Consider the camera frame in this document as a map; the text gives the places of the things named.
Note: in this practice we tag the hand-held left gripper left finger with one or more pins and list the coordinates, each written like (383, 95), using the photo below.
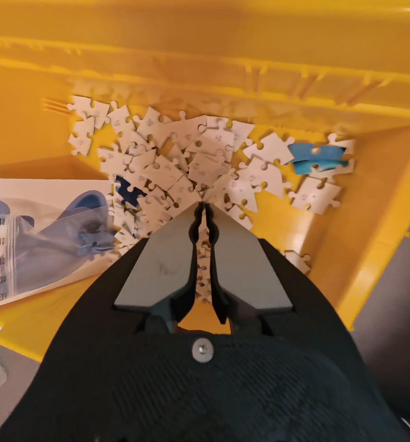
(160, 269)

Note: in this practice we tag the white paper sheet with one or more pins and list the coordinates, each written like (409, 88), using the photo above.
(35, 186)

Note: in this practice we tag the pile of puzzle pieces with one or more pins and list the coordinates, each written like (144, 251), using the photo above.
(208, 148)

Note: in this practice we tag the clear bag of blue parts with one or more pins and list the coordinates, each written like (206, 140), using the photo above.
(53, 241)

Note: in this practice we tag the yellow plastic bin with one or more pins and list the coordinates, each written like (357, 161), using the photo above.
(191, 41)

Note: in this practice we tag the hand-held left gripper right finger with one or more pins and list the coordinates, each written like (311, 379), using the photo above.
(249, 269)

